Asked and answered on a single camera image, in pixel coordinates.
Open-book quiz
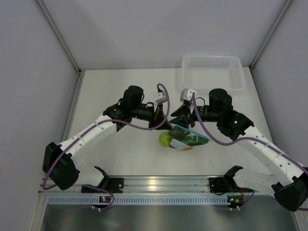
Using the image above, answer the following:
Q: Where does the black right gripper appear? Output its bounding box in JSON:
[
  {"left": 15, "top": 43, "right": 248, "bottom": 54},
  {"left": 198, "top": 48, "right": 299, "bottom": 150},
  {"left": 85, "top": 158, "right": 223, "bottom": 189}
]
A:
[{"left": 170, "top": 103, "right": 221, "bottom": 128}]

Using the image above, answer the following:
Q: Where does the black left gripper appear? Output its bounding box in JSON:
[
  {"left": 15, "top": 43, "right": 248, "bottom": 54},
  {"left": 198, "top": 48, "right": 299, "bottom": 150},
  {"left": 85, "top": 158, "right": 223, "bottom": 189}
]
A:
[{"left": 131, "top": 102, "right": 172, "bottom": 130}]

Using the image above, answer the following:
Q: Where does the light green fake lime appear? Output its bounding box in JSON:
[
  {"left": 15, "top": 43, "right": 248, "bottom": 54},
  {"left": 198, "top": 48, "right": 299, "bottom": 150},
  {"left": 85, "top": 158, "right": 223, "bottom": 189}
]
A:
[{"left": 158, "top": 131, "right": 172, "bottom": 147}]

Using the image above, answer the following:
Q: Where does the clear zip bag blue seal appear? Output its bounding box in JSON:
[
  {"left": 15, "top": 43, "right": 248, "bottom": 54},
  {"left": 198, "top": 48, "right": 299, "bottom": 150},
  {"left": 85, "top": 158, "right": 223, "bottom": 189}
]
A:
[{"left": 158, "top": 125, "right": 211, "bottom": 151}]

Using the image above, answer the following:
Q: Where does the green fake cucumber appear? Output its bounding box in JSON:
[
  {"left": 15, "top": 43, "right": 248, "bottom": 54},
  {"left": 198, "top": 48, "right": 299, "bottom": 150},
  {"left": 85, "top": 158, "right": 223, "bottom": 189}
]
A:
[{"left": 168, "top": 126, "right": 209, "bottom": 146}]

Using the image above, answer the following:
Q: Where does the orange fake fruit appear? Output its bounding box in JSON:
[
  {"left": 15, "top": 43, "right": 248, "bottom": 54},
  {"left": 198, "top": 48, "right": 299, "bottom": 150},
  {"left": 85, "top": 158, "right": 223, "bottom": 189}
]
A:
[{"left": 181, "top": 147, "right": 193, "bottom": 151}]

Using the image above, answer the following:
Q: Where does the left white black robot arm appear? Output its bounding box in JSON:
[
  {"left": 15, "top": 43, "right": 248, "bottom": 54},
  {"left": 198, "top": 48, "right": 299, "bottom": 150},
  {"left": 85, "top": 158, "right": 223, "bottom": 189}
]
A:
[{"left": 42, "top": 83, "right": 172, "bottom": 192}]

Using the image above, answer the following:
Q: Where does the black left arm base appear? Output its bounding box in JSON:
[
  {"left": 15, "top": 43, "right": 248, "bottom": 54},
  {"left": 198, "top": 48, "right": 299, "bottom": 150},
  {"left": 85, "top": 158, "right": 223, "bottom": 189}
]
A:
[{"left": 94, "top": 166, "right": 124, "bottom": 193}]

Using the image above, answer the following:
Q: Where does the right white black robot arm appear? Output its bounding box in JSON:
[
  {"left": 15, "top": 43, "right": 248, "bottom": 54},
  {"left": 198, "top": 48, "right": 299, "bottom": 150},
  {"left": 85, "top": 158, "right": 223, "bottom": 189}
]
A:
[{"left": 171, "top": 89, "right": 308, "bottom": 212}]

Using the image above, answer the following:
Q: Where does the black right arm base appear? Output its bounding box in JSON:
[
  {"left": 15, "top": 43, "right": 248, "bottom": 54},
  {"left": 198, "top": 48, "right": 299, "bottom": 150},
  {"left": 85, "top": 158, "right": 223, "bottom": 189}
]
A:
[{"left": 208, "top": 166, "right": 243, "bottom": 194}]

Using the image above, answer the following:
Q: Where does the white perforated plastic basket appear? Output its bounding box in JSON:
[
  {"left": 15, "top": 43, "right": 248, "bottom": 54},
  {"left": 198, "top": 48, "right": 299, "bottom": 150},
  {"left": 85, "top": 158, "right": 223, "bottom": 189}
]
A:
[{"left": 181, "top": 54, "right": 246, "bottom": 95}]

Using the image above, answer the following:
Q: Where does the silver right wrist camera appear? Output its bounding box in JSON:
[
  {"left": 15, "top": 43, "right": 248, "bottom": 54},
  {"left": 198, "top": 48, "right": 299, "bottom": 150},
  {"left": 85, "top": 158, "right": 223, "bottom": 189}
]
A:
[{"left": 180, "top": 89, "right": 196, "bottom": 102}]

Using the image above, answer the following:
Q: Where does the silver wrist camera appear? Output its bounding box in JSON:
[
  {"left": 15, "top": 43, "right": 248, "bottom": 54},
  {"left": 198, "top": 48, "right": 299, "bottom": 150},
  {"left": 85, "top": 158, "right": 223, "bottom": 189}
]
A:
[
  {"left": 153, "top": 91, "right": 167, "bottom": 106},
  {"left": 180, "top": 89, "right": 196, "bottom": 102}
]

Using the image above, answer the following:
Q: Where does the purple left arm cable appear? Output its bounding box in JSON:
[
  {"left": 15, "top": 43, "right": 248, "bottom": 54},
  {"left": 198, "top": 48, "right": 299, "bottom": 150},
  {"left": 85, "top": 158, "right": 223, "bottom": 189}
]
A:
[{"left": 42, "top": 83, "right": 171, "bottom": 191}]

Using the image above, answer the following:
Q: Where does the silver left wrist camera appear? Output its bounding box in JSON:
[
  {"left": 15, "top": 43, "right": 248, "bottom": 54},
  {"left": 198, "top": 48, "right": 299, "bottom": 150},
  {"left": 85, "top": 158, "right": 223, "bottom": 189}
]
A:
[{"left": 153, "top": 91, "right": 167, "bottom": 106}]

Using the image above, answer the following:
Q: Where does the aluminium mounting rail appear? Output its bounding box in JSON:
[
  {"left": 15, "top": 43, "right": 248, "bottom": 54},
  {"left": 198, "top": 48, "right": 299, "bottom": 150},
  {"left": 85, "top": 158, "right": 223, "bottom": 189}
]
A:
[{"left": 38, "top": 175, "right": 299, "bottom": 194}]

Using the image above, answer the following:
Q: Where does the white slotted cable duct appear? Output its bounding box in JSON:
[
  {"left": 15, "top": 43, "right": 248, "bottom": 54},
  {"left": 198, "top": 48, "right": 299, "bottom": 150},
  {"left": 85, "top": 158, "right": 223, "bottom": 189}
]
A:
[{"left": 48, "top": 195, "right": 243, "bottom": 207}]

